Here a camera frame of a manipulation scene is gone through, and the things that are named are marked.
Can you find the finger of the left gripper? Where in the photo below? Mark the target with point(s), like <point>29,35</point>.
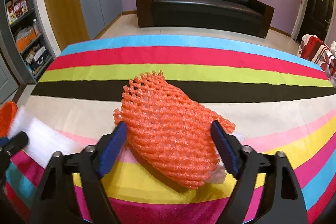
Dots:
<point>10,146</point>

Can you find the white foam sheet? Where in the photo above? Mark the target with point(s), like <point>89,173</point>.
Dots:
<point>43,140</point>

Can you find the orange foam fruit net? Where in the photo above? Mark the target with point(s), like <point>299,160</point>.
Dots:
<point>169,130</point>

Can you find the grey panel door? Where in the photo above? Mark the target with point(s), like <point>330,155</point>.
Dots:
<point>7,83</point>

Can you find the crumpled white tissue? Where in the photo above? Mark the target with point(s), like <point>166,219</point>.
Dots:
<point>218,176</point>

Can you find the grey bookshelf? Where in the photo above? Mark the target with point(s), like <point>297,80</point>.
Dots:
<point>24,41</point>

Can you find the red white patterned blanket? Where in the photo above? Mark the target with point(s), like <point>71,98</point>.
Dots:
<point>316,51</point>

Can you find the dark brown door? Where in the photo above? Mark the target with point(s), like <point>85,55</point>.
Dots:
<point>317,19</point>

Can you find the black leather sofa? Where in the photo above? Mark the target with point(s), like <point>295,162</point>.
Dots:
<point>250,17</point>

